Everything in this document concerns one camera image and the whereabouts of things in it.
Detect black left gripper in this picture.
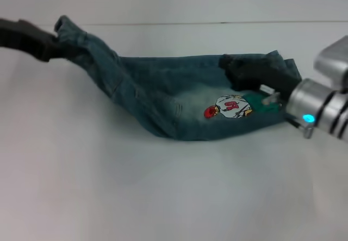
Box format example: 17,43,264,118
0,17,85,63

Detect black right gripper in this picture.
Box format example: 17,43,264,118
219,54,300,100

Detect blue denim shorts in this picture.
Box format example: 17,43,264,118
54,15,303,142

